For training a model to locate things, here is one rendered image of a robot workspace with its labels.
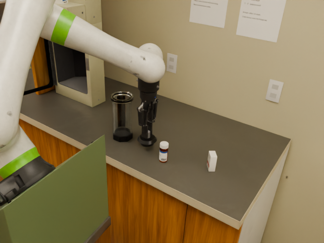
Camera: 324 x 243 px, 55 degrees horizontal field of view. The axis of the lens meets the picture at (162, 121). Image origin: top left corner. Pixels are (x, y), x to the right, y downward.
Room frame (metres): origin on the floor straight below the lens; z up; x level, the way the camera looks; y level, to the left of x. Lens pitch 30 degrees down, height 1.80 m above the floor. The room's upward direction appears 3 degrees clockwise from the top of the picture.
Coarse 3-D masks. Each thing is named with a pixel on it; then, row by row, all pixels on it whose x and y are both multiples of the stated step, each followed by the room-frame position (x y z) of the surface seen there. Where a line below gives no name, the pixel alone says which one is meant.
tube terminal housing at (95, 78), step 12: (72, 0) 1.67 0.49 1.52; (84, 0) 1.62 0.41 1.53; (96, 0) 1.69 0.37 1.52; (96, 12) 1.68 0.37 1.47; (96, 24) 1.68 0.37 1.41; (96, 60) 1.67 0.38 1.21; (96, 72) 1.66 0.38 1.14; (60, 84) 1.77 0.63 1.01; (96, 84) 1.66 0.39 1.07; (72, 96) 1.71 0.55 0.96; (84, 96) 1.65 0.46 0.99; (96, 96) 1.65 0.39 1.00
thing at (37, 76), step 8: (40, 40) 1.74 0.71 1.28; (40, 48) 1.74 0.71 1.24; (40, 56) 1.73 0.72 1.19; (32, 64) 1.69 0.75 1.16; (40, 64) 1.72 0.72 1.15; (32, 72) 1.68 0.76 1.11; (40, 72) 1.72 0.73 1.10; (32, 80) 1.68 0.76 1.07; (40, 80) 1.71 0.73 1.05; (48, 80) 1.75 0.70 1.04; (32, 88) 1.67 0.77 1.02
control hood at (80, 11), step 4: (56, 4) 1.59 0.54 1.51; (60, 4) 1.59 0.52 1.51; (64, 4) 1.60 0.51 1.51; (68, 4) 1.60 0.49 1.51; (72, 4) 1.61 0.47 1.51; (76, 4) 1.62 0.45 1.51; (80, 4) 1.62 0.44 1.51; (64, 8) 1.53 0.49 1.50; (68, 8) 1.53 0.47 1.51; (72, 8) 1.55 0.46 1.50; (76, 8) 1.57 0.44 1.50; (80, 8) 1.59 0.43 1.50; (84, 8) 1.61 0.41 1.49; (72, 12) 1.55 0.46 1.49; (76, 12) 1.57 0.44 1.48; (80, 12) 1.59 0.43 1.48; (84, 12) 1.61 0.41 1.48; (80, 16) 1.59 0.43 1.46; (84, 16) 1.61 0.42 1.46
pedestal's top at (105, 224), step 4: (108, 216) 0.80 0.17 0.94; (104, 220) 0.78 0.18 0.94; (108, 220) 0.79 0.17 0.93; (104, 224) 0.76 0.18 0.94; (108, 224) 0.79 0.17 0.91; (100, 228) 0.75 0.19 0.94; (104, 228) 0.76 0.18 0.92; (96, 232) 0.73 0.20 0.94; (100, 232) 0.74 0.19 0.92; (92, 236) 0.71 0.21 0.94; (96, 236) 0.73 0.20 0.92; (88, 240) 0.69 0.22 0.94; (92, 240) 0.71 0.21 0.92
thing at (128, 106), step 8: (112, 96) 1.31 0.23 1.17; (120, 96) 1.36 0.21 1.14; (128, 96) 1.36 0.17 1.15; (112, 104) 1.31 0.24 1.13; (120, 104) 1.28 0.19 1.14; (128, 104) 1.29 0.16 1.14; (120, 112) 1.28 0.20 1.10; (128, 112) 1.29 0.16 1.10; (120, 120) 1.28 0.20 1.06; (128, 120) 1.29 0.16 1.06; (120, 128) 1.28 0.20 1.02; (128, 128) 1.29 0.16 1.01
